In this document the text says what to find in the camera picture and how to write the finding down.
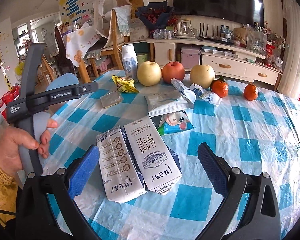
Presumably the white milk carton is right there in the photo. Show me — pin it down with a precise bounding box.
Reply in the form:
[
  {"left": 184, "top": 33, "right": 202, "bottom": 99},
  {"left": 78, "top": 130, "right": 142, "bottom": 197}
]
[
  {"left": 96, "top": 126, "right": 147, "bottom": 203},
  {"left": 124, "top": 116, "right": 182, "bottom": 196}
]

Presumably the cartoon cow snack bag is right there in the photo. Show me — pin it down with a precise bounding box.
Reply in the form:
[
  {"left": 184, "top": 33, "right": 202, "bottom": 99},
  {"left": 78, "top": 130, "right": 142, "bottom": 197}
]
[{"left": 157, "top": 110, "right": 194, "bottom": 135}]

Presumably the white blue pouch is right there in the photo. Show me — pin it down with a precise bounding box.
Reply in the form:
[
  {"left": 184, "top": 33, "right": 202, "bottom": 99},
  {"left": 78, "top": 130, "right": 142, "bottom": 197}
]
[{"left": 190, "top": 83, "right": 222, "bottom": 106}]

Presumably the white blue wrapper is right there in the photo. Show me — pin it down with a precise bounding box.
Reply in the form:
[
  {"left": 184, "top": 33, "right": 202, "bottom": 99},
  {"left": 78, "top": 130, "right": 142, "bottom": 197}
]
[{"left": 171, "top": 79, "right": 196, "bottom": 104}]

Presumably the grey wet wipes pack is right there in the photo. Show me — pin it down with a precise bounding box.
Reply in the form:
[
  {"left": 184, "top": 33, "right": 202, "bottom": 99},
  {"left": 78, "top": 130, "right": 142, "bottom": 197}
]
[{"left": 145, "top": 90, "right": 196, "bottom": 117}]

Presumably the yellow snack wrapper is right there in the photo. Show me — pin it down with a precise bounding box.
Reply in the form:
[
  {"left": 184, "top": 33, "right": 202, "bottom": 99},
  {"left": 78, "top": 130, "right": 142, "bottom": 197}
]
[{"left": 111, "top": 75, "right": 139, "bottom": 93}]

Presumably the yellow left sleeve forearm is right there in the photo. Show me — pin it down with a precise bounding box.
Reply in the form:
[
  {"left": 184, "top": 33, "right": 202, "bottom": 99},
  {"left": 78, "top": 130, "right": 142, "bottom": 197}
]
[{"left": 0, "top": 152, "right": 19, "bottom": 228}]

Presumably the person's left hand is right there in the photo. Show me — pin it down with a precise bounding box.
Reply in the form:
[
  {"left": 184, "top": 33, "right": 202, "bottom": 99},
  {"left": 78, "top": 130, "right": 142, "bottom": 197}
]
[{"left": 0, "top": 126, "right": 51, "bottom": 176}]

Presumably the red plastic stool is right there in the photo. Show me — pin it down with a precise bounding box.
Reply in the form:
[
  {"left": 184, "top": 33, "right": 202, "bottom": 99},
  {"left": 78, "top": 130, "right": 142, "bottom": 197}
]
[{"left": 0, "top": 83, "right": 20, "bottom": 119}]

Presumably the blue padded chair back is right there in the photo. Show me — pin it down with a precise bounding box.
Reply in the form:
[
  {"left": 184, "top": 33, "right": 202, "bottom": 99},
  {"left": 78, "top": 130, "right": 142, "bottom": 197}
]
[{"left": 46, "top": 73, "right": 79, "bottom": 91}]

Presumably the blue checkered tablecloth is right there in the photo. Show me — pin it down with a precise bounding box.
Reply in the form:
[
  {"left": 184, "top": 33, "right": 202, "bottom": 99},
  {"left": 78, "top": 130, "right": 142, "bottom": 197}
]
[{"left": 43, "top": 71, "right": 300, "bottom": 239}]

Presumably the orange print white cloth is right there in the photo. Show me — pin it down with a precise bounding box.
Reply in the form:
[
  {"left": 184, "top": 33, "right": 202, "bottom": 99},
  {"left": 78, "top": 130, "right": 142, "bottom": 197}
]
[{"left": 63, "top": 25, "right": 100, "bottom": 67}]

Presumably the yellow pear right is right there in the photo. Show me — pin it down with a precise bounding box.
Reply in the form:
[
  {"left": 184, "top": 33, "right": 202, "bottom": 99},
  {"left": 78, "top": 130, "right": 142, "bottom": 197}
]
[{"left": 190, "top": 64, "right": 215, "bottom": 89}]

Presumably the red apple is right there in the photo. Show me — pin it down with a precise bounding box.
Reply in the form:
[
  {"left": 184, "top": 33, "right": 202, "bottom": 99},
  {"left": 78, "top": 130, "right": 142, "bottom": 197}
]
[{"left": 162, "top": 62, "right": 185, "bottom": 83}]

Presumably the white tv cabinet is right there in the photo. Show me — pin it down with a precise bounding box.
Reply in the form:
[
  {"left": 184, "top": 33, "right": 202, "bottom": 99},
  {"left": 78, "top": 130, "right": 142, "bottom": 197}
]
[{"left": 146, "top": 38, "right": 282, "bottom": 88}]

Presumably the wooden chair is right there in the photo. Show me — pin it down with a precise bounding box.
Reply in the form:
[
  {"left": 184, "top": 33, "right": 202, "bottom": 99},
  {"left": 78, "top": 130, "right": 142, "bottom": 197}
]
[{"left": 78, "top": 9, "right": 129, "bottom": 83}]

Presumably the white curtain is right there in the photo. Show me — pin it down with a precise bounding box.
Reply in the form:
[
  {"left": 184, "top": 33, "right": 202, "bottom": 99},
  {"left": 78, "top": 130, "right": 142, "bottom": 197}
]
[{"left": 277, "top": 0, "right": 300, "bottom": 99}]

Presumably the pink storage box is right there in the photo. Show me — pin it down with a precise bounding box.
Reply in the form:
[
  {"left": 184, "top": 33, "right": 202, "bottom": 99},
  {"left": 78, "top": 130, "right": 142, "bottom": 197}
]
[{"left": 180, "top": 46, "right": 201, "bottom": 69}]

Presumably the white blue yogurt bottle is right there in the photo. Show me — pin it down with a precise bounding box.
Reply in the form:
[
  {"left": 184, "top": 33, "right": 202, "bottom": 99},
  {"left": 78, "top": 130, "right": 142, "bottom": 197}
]
[{"left": 122, "top": 44, "right": 138, "bottom": 80}]

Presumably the yellow apple left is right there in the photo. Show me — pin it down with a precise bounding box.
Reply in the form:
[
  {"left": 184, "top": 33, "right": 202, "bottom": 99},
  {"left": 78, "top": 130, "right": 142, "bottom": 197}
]
[{"left": 137, "top": 61, "right": 161, "bottom": 87}]

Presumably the green waste bin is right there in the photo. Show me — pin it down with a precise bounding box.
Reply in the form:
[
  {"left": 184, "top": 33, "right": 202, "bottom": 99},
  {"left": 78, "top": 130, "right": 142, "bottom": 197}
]
[{"left": 137, "top": 53, "right": 149, "bottom": 67}]

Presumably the clear plastic bag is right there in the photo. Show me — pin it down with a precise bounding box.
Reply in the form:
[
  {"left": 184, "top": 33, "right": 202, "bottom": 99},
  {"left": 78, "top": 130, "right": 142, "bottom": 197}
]
[{"left": 246, "top": 23, "right": 267, "bottom": 55}]

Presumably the white electric kettle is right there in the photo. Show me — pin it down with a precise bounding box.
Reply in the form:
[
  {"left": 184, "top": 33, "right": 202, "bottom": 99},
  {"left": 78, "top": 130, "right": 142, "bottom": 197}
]
[{"left": 173, "top": 19, "right": 196, "bottom": 39}]

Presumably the dark flower bouquet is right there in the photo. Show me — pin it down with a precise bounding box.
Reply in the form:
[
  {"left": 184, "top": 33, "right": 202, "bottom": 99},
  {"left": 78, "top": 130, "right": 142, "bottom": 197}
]
[{"left": 135, "top": 1, "right": 173, "bottom": 31}]

